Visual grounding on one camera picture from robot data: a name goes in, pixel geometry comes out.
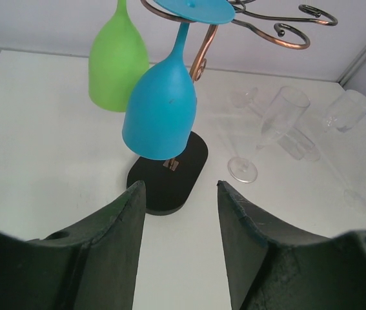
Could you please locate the green plastic wine glass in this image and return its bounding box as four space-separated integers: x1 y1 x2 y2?
88 1 149 112

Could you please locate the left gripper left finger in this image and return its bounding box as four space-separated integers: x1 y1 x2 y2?
0 181 146 309

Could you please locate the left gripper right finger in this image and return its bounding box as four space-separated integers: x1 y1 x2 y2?
217 181 366 309

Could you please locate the copper wire wine glass rack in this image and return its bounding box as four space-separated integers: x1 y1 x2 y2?
126 0 339 215

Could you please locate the lying clear flute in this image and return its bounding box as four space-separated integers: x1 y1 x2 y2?
321 90 366 132
229 86 320 161

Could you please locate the clear flute near right arm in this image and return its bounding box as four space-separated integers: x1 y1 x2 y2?
322 155 366 214

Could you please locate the lying clear flute left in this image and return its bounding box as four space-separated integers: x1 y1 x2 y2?
229 86 320 161

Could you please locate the lying clear flute right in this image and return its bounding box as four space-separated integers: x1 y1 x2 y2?
321 90 366 132

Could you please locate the blue plastic wine glass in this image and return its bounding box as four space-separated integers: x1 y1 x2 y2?
122 1 235 160

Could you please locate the clear champagne flute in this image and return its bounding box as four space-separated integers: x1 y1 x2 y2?
227 86 310 183

